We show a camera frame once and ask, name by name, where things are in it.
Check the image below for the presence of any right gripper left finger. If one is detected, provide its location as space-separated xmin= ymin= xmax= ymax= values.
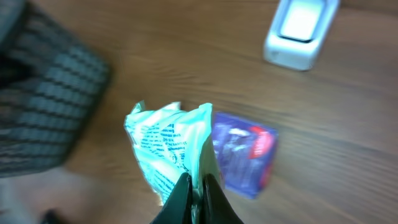
xmin=150 ymin=173 xmax=193 ymax=224

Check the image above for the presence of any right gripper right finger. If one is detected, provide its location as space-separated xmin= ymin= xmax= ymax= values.
xmin=200 ymin=174 xmax=244 ymax=224

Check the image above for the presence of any purple Carefree pad pack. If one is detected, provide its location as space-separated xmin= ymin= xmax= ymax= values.
xmin=212 ymin=112 xmax=279 ymax=198

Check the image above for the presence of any mint green wipes packet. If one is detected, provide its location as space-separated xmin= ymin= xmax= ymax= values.
xmin=124 ymin=101 xmax=224 ymax=203

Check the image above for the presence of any white barcode scanner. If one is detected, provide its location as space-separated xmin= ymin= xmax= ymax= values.
xmin=263 ymin=0 xmax=340 ymax=71

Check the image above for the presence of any grey plastic shopping basket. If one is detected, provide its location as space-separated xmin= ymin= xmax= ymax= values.
xmin=1 ymin=1 xmax=110 ymax=177

